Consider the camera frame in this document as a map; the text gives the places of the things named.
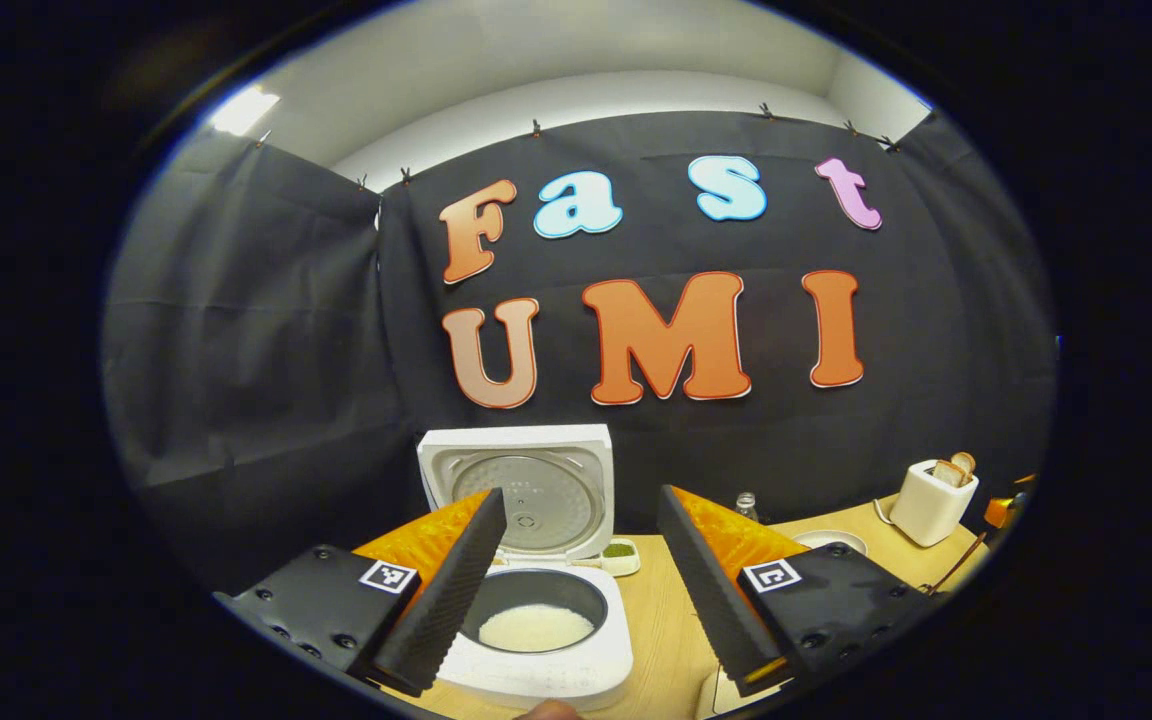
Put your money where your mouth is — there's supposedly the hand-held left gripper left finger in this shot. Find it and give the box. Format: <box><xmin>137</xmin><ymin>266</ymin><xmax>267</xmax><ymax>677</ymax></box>
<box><xmin>214</xmin><ymin>487</ymin><xmax>509</xmax><ymax>699</ymax></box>

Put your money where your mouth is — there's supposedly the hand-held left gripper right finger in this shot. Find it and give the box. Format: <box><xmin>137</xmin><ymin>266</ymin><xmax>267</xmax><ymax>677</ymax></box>
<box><xmin>656</xmin><ymin>485</ymin><xmax>937</xmax><ymax>699</ymax></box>

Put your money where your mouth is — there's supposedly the brown wooden spoon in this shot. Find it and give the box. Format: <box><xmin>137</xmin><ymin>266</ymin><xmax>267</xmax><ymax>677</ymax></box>
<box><xmin>921</xmin><ymin>531</ymin><xmax>989</xmax><ymax>596</ymax></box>

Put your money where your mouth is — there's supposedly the white rice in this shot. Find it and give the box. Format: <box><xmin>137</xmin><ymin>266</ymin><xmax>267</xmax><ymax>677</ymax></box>
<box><xmin>478</xmin><ymin>604</ymin><xmax>595</xmax><ymax>653</ymax></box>

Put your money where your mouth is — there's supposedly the white rice cooker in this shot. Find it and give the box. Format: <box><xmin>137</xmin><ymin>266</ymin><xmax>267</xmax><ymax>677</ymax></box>
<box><xmin>417</xmin><ymin>425</ymin><xmax>634</xmax><ymax>713</ymax></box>

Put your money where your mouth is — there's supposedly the white toaster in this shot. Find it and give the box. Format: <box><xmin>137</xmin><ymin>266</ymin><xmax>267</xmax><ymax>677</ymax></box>
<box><xmin>889</xmin><ymin>459</ymin><xmax>980</xmax><ymax>548</ymax></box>

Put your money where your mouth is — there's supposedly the round white plate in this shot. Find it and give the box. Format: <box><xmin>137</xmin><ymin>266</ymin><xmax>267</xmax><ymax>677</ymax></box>
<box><xmin>794</xmin><ymin>529</ymin><xmax>868</xmax><ymax>557</ymax></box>

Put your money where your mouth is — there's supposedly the black backdrop cloth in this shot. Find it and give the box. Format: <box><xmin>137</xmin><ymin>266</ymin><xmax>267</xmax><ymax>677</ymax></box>
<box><xmin>101</xmin><ymin>108</ymin><xmax>1057</xmax><ymax>601</ymax></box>

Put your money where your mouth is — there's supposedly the ceiling light panel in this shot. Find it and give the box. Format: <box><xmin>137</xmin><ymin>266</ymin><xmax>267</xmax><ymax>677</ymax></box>
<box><xmin>211</xmin><ymin>85</ymin><xmax>280</xmax><ymax>138</ymax></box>

